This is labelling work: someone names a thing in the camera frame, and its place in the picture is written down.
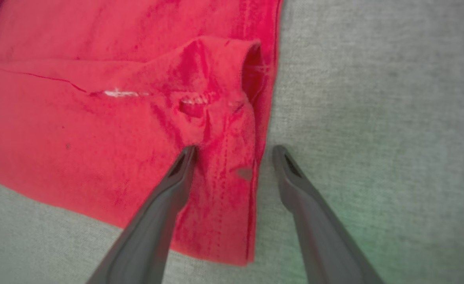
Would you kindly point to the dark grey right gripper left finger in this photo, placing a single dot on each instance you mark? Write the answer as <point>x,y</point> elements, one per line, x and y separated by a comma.
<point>157,221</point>

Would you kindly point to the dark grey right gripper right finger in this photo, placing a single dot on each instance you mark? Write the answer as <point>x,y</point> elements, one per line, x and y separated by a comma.
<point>318,228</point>

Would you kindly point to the red and white garment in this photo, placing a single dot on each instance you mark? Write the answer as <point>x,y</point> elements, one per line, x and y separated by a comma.
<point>97,118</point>

